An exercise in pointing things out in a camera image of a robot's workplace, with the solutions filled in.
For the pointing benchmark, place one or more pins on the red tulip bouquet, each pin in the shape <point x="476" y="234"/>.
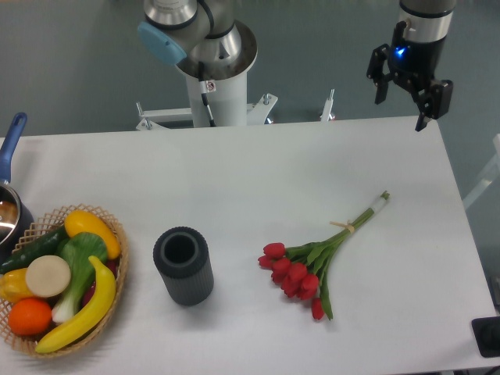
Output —
<point x="302" y="271"/>

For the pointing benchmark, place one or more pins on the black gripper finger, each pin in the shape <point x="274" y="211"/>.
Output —
<point x="433" y="102"/>
<point x="375" y="72"/>

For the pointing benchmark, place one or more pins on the black device at table edge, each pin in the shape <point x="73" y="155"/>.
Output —
<point x="486" y="333"/>

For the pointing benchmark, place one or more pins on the beige round disc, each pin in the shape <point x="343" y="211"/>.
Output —
<point x="48" y="276"/>

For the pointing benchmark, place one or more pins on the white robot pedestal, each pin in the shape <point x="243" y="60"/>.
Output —
<point x="215" y="71"/>

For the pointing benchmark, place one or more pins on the white frame at right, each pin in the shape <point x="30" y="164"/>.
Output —
<point x="488" y="174"/>

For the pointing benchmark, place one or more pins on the dark grey ribbed vase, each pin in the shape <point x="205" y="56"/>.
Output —
<point x="181" y="255"/>

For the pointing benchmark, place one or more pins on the orange fruit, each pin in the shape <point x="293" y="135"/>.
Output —
<point x="30" y="316"/>

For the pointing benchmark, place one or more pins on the green cucumber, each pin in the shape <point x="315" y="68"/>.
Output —
<point x="47" y="244"/>

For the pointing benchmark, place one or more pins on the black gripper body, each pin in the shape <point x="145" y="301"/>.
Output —
<point x="413" y="64"/>

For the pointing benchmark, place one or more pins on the red fruit in basket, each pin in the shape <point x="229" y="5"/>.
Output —
<point x="110" y="264"/>

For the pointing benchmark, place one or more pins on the yellow bell pepper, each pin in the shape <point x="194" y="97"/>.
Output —
<point x="14" y="286"/>

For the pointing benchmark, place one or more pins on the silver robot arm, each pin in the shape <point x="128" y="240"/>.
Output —
<point x="423" y="22"/>

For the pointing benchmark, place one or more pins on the blue handled saucepan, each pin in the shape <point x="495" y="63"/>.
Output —
<point x="16" y="218"/>

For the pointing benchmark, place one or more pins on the woven wicker basket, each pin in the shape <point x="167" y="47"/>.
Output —
<point x="51" y="221"/>

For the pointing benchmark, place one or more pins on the green bok choy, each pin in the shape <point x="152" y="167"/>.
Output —
<point x="76" y="253"/>

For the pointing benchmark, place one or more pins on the yellow banana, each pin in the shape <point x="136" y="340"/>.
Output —
<point x="86" y="319"/>

